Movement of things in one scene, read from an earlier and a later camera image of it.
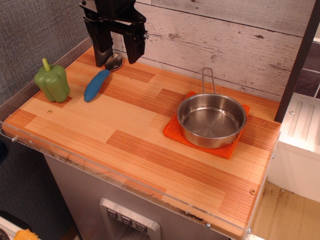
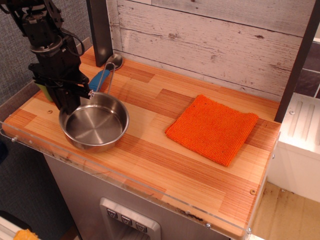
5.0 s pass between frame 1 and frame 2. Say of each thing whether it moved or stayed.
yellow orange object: stayed
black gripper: moved
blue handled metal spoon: stayed
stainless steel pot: moved
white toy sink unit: stayed
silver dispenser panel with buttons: stayed
